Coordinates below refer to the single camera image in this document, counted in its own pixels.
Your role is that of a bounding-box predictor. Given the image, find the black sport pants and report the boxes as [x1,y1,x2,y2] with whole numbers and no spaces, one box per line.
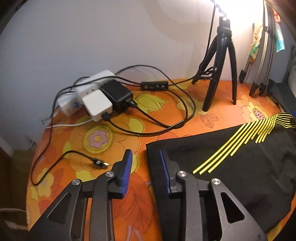
[147,113,295,240]

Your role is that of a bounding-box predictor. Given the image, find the folded dark grey garment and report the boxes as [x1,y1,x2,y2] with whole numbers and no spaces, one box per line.
[267,79,296,114]

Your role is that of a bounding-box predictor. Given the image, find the green striped white pillow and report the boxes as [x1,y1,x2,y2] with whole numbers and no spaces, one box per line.
[288,46,296,95]

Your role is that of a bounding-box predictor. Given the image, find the orange floral bed sheet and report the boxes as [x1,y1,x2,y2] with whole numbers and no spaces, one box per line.
[26,78,296,241]

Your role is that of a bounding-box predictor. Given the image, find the tall light stand legs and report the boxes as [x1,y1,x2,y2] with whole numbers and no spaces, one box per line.
[239,1,276,96]

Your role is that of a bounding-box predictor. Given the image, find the white power adapter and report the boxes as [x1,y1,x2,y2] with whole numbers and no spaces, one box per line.
[82,89,113,122]

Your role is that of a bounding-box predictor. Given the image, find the black power adapter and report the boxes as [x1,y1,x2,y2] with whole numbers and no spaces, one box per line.
[100,79,133,113]

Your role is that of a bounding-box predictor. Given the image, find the white power strip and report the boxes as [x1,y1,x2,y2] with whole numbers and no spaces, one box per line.
[57,70,115,117]

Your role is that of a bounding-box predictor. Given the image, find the small black tripod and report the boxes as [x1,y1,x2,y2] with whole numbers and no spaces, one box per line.
[192,16,237,111]

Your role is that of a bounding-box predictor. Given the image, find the black usb cable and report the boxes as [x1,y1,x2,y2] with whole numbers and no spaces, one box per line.
[31,64,218,186]

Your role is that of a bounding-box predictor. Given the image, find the black inline cable controller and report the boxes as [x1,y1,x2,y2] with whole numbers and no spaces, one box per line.
[140,81,169,91]

